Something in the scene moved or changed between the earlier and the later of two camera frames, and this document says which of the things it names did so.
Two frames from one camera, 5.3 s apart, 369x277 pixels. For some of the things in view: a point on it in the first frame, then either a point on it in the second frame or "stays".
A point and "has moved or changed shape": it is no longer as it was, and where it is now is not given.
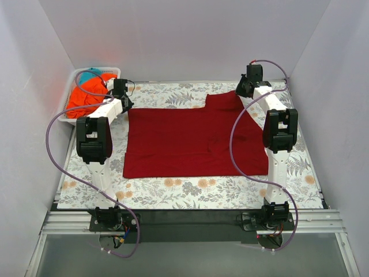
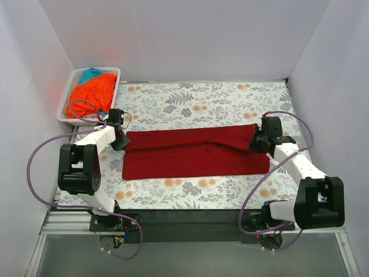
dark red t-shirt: (220, 139) has moved or changed shape
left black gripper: (127, 103) -> (120, 141)
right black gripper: (240, 87) -> (255, 141)
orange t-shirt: (76, 98) stays
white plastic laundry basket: (75, 81) stays
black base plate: (180, 225) stays
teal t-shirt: (84, 75) stays
